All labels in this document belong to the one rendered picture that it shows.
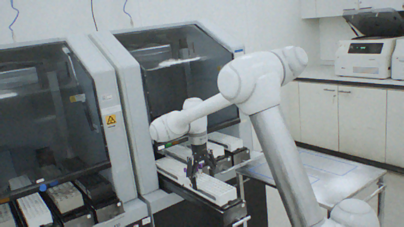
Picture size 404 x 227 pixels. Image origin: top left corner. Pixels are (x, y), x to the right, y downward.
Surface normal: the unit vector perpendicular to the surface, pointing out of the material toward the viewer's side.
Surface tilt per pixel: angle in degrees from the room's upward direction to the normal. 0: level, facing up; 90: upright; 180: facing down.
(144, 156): 90
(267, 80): 73
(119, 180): 90
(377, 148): 90
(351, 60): 90
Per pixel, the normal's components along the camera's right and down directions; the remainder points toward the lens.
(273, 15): 0.59, 0.14
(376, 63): -0.82, 0.24
